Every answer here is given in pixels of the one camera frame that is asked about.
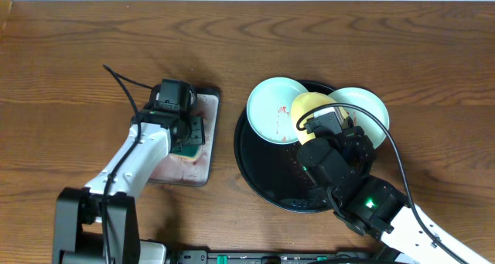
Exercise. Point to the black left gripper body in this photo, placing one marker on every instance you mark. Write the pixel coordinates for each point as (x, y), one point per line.
(194, 132)

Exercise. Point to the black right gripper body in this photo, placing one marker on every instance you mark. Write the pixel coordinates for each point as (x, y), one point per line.
(351, 138)

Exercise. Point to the green scouring sponge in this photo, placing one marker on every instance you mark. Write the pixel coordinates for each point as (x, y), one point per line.
(187, 153)

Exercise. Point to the pale yellow plate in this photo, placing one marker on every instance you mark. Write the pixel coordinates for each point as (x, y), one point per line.
(310, 100)

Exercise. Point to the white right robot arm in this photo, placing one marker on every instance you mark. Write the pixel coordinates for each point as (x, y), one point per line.
(378, 209)

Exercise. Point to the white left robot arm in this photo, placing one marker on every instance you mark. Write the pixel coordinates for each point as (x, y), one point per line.
(98, 222)

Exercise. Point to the black rectangular soapy tray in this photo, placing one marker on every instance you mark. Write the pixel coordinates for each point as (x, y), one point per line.
(172, 170)

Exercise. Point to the black round tray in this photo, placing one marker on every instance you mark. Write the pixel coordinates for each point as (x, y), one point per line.
(272, 171)

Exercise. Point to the right mint green plate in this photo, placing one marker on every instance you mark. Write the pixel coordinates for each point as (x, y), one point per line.
(370, 102)

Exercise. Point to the mint green plate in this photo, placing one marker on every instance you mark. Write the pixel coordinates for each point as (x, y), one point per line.
(269, 109)
(370, 102)

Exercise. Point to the left mint green plate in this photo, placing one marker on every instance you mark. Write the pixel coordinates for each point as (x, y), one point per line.
(269, 109)

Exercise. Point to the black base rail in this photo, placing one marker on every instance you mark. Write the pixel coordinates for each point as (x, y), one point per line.
(204, 257)

